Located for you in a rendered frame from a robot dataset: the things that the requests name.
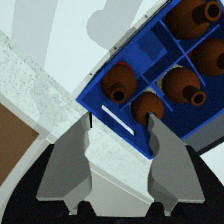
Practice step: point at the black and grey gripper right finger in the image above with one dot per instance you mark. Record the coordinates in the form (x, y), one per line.
(180, 179)

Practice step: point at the brown bottle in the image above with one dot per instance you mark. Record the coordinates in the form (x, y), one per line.
(208, 57)
(147, 101)
(113, 83)
(185, 19)
(181, 85)

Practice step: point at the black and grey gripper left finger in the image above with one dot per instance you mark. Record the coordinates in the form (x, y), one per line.
(56, 182)

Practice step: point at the blue crate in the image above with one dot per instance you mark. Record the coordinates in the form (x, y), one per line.
(153, 55)

